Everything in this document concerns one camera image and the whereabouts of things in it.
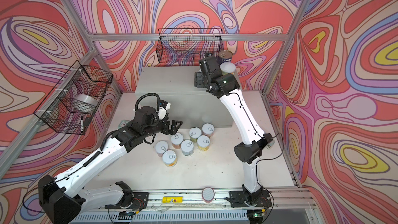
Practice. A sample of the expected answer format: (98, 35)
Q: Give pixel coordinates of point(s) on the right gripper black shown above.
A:
(198, 76)

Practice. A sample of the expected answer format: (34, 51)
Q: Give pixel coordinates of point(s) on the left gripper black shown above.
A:
(173, 130)

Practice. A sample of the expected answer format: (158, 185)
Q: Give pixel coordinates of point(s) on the yellow peach can plastic lid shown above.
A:
(228, 68)

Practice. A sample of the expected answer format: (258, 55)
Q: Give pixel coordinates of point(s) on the dark blue tomato can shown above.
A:
(224, 56)

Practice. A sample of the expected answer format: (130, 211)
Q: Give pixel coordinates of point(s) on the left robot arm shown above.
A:
(64, 196)

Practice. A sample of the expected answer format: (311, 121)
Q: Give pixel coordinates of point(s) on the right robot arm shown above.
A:
(254, 139)

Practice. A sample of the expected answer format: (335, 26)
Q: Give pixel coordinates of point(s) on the white can green label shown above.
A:
(194, 134)

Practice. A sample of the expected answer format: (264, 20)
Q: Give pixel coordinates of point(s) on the white can pink label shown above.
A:
(161, 147)

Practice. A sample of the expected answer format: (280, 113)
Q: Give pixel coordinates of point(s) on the white can teal label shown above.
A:
(187, 148)

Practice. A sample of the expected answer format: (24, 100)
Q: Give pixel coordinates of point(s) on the white can yellow orange label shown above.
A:
(169, 158)

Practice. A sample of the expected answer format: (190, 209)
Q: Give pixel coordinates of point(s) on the grey metal cabinet box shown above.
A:
(193, 106)

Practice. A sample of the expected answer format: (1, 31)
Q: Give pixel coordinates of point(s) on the white can red label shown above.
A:
(208, 129)

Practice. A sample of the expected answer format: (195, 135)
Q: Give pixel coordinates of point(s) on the mint green small clock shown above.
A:
(123, 123)

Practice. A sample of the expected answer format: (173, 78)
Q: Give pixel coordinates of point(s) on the pink tape roll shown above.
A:
(208, 195)

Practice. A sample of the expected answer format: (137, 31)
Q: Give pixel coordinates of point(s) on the black marker pen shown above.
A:
(82, 128)

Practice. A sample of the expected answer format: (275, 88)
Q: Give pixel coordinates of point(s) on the silver tape roll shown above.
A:
(84, 104)

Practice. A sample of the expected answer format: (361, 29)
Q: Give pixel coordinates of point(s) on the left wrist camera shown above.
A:
(164, 107)

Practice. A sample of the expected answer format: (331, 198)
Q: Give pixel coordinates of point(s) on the back black wire basket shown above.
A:
(187, 46)

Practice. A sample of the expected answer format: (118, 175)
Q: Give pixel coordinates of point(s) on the black wire basket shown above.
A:
(187, 46)
(58, 114)

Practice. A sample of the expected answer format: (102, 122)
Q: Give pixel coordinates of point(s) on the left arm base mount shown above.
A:
(134, 201)

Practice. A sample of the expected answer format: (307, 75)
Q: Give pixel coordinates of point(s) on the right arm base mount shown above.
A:
(241, 198)

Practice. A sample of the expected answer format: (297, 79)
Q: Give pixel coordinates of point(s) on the left black wire basket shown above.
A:
(58, 114)

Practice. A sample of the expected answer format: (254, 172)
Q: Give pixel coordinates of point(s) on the aluminium front rail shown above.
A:
(283, 198)

